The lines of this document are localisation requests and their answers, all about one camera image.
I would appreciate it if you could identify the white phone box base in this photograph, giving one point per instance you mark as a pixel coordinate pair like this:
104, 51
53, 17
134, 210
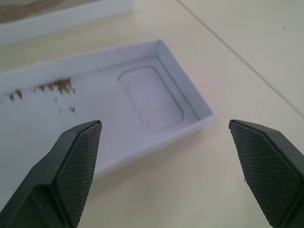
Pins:
114, 95

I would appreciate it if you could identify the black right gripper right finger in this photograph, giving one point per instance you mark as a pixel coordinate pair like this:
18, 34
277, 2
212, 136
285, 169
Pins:
266, 161

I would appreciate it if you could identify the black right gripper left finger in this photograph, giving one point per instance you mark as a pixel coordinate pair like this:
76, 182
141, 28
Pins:
71, 166

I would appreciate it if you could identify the white box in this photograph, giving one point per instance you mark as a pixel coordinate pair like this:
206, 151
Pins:
47, 26

